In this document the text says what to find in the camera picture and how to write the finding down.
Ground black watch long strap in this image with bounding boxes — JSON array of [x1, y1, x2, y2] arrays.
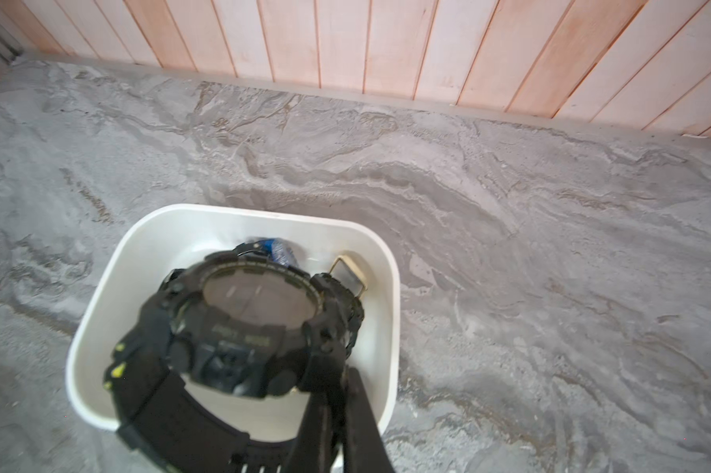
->
[[102, 240, 366, 473]]

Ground white plastic storage box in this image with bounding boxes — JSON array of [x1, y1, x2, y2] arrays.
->
[[65, 204, 401, 433]]

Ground beige band watch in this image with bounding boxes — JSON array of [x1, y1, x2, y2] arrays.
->
[[329, 254, 368, 298]]

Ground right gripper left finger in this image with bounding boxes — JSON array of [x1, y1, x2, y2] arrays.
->
[[282, 392, 337, 473]]

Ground blue band watch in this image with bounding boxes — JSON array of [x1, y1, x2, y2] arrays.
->
[[253, 238, 298, 267]]

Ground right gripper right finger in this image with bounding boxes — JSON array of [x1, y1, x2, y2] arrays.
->
[[343, 368, 395, 473]]

